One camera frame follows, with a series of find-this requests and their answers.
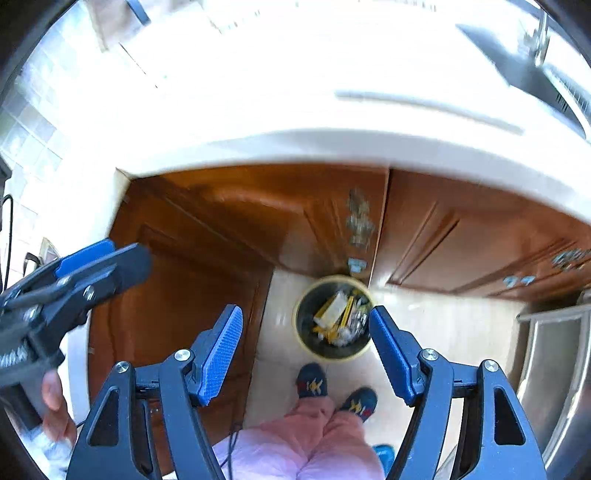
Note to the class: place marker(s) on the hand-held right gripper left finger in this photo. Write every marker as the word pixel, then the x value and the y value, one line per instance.
pixel 221 355

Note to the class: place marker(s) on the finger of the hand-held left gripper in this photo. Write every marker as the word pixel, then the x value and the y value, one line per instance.
pixel 120 270
pixel 85 258

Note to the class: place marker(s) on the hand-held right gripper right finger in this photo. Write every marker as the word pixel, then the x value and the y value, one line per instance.
pixel 392 355

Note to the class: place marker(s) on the yellow packet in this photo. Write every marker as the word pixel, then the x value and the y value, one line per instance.
pixel 346 316

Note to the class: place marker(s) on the white carton with yellow side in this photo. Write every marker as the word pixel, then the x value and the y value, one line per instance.
pixel 330 308

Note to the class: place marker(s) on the black bin with yellow rim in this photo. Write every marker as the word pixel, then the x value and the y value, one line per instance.
pixel 307 332

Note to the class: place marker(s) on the person's left hand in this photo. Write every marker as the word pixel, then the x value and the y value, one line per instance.
pixel 53 397

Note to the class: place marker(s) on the person's right shoe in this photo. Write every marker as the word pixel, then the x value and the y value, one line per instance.
pixel 359 402

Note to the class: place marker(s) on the person's shoe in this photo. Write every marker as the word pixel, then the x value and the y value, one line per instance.
pixel 311 381
pixel 359 402

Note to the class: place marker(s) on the wooden corner cabinet door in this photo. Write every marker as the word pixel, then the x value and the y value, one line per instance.
pixel 184 300

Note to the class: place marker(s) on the person's left shoe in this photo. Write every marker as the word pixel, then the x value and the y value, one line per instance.
pixel 311 381

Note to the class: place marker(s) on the light blue cabinet knob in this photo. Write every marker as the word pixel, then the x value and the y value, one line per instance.
pixel 527 279
pixel 510 280
pixel 355 264

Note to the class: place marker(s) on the blue plastic object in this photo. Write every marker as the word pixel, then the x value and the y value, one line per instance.
pixel 383 454

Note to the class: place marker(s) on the silver appliance door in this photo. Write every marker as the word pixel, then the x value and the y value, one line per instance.
pixel 554 360

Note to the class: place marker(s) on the wooden cutting board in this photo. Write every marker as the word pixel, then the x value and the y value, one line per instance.
pixel 113 25

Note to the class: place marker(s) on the stainless steel double sink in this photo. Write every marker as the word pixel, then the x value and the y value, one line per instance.
pixel 508 50

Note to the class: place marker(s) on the steel gooseneck faucet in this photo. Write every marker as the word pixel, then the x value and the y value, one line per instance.
pixel 540 41

